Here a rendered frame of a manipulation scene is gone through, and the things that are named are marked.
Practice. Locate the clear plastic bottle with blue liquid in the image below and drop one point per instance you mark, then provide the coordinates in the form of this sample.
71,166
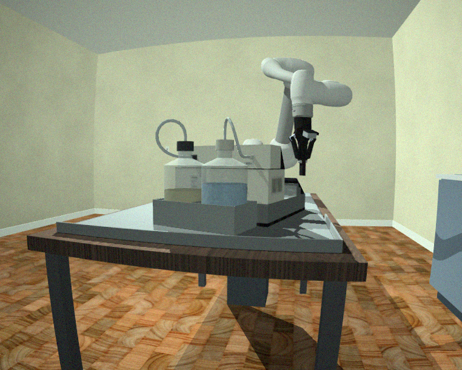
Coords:
224,180

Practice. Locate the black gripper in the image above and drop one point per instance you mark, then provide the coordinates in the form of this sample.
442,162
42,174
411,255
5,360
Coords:
301,152

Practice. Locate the white plastic bottle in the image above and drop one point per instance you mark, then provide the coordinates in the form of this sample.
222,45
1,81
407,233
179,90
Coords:
182,177

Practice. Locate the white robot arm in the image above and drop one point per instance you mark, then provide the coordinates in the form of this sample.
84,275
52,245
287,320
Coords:
304,91

